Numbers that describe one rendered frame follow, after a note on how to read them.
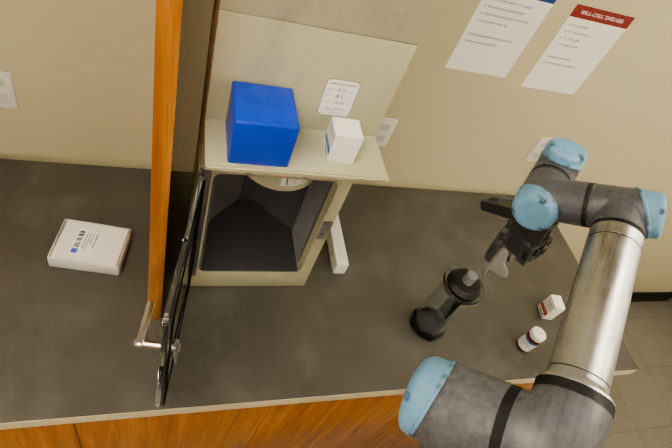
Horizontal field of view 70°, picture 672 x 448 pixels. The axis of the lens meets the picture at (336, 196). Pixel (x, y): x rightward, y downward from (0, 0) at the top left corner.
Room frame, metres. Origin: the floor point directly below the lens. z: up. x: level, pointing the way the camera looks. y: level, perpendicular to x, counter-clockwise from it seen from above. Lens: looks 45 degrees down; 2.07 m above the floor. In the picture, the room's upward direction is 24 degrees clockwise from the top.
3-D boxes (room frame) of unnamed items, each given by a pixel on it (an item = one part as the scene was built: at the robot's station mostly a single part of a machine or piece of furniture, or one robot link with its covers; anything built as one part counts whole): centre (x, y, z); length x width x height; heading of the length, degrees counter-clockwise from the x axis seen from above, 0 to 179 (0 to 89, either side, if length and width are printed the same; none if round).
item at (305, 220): (0.79, 0.18, 1.19); 0.26 x 0.24 x 0.35; 118
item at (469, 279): (0.80, -0.39, 1.18); 0.09 x 0.09 x 0.07
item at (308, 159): (0.63, 0.09, 1.46); 0.32 x 0.11 x 0.10; 118
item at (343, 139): (0.66, 0.03, 1.54); 0.05 x 0.05 x 0.06; 25
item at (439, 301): (0.80, -0.39, 1.06); 0.11 x 0.11 x 0.21
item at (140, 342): (0.37, 0.20, 1.20); 0.10 x 0.05 x 0.03; 18
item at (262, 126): (0.59, 0.16, 1.56); 0.10 x 0.10 x 0.09; 28
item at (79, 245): (0.59, 0.50, 0.96); 0.16 x 0.12 x 0.04; 109
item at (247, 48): (0.79, 0.18, 1.33); 0.32 x 0.25 x 0.77; 118
